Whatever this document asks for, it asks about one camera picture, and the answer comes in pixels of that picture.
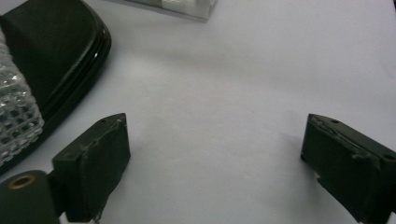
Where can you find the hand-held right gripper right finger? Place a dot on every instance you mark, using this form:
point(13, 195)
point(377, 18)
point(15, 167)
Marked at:
point(351, 168)

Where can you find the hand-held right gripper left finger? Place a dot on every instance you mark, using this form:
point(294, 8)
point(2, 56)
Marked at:
point(99, 161)

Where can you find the pale grey table mat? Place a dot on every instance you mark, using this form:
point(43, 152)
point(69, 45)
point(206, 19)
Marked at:
point(218, 93)

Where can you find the metal two-tier shoe rack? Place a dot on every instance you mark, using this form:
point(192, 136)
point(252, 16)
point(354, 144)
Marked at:
point(174, 7)

